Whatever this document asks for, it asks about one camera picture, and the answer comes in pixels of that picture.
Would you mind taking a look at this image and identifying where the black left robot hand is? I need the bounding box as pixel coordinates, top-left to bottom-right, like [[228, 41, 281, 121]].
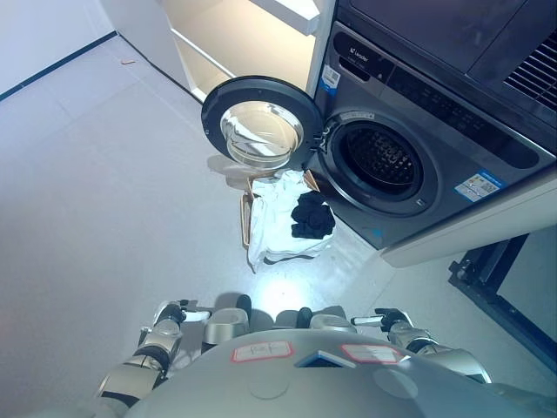
[[167, 300, 211, 323]]

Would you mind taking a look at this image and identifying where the white open shelf cabinet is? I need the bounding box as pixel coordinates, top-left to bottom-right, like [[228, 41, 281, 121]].
[[104, 0, 339, 104]]

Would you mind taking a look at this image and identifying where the silver robot torso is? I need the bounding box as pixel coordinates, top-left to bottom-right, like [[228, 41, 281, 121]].
[[125, 328, 557, 418]]

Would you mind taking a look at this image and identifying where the red-bordered white label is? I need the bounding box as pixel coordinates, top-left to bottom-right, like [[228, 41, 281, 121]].
[[340, 343, 404, 363], [230, 340, 292, 363]]

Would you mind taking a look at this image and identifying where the dark grey stacked dryer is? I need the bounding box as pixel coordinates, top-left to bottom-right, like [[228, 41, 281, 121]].
[[332, 0, 557, 110]]

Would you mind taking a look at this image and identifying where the round glass washing machine door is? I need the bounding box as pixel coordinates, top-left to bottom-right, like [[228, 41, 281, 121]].
[[200, 76, 325, 169]]

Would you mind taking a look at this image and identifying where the black metal stand frame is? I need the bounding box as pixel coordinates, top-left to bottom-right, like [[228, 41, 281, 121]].
[[447, 233, 557, 387]]

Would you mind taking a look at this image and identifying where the wooden frame laundry basket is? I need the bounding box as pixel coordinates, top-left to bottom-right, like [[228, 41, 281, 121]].
[[240, 167, 339, 274]]

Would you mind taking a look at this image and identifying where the black garment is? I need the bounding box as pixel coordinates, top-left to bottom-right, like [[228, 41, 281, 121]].
[[290, 191, 337, 239]]

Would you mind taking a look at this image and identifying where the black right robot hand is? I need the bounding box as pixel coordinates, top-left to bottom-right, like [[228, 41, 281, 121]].
[[351, 307, 410, 335]]

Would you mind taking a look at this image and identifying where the silver right robot leg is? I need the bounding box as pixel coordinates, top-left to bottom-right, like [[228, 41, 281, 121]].
[[272, 306, 363, 337]]

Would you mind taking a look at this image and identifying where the white garment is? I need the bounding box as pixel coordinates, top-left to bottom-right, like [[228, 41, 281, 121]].
[[252, 170, 305, 227]]

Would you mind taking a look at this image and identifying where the grey front-load washing machine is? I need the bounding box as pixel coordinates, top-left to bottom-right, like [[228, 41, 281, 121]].
[[304, 21, 557, 252]]

